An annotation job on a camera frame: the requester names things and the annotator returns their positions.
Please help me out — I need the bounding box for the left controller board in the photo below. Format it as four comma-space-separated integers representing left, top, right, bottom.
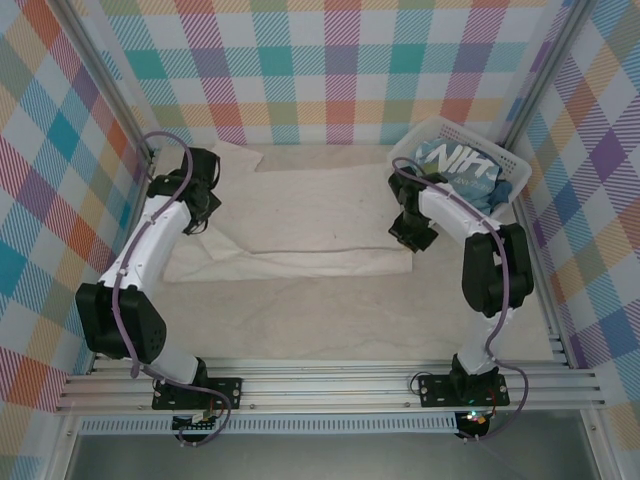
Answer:
172, 412, 221, 434

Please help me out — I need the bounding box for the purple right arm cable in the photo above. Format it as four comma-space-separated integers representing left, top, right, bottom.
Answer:
390, 157, 532, 444

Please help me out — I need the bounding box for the white slotted cable duct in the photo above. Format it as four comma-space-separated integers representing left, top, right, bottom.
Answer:
78, 410, 459, 436

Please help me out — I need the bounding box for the aluminium frame post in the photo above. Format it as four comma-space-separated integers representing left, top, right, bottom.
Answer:
58, 0, 162, 166
499, 0, 591, 151

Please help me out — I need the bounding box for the teal printed t-shirt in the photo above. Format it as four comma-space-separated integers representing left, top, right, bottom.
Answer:
403, 138, 504, 214

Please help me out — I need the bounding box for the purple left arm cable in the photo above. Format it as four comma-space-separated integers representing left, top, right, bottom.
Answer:
112, 130, 232, 449

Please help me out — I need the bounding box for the controller board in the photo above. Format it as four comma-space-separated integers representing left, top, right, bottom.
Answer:
458, 409, 494, 436
172, 412, 221, 434

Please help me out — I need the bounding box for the aluminium left frame post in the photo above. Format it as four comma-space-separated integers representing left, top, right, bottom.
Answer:
58, 0, 162, 166

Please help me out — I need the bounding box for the cream white towel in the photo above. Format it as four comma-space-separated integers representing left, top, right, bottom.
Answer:
163, 139, 416, 284

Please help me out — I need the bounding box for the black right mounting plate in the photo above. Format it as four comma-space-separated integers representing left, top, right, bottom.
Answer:
416, 373, 511, 409

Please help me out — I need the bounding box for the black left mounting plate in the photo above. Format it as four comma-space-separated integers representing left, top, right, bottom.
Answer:
151, 376, 245, 412

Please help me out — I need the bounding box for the right controller board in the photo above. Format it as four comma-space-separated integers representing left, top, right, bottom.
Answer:
458, 409, 494, 436

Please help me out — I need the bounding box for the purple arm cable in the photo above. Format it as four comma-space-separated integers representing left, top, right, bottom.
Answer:
390, 157, 532, 444
112, 130, 232, 449

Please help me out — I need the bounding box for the aluminium right frame post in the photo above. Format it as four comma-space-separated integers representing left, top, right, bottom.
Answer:
499, 0, 591, 151

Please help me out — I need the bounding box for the black mounting plate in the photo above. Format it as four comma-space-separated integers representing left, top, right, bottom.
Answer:
416, 373, 511, 409
151, 376, 245, 412

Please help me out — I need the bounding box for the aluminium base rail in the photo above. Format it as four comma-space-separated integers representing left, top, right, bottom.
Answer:
54, 355, 607, 415

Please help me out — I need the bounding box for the grey metal panel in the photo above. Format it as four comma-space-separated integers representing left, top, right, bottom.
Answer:
49, 432, 616, 480

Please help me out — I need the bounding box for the white plastic laundry basket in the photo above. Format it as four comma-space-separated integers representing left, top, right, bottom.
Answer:
387, 116, 532, 221

